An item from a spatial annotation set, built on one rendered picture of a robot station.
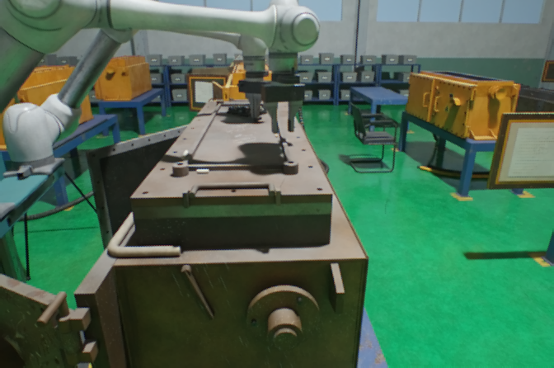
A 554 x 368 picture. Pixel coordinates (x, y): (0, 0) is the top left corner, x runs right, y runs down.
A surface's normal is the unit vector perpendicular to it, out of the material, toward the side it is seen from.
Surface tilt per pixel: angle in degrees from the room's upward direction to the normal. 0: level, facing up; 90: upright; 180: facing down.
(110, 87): 90
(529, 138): 90
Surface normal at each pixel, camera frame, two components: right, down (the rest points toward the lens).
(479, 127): 0.08, 0.32
